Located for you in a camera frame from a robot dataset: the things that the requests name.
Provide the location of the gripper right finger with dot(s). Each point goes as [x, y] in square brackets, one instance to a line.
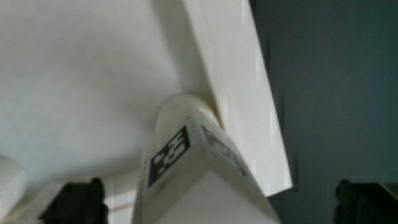
[366, 203]

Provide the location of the white table leg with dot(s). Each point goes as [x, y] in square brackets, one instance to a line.
[197, 189]

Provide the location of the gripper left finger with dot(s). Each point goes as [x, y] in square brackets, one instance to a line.
[74, 208]

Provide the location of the white square tabletop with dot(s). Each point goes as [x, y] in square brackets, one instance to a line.
[99, 58]

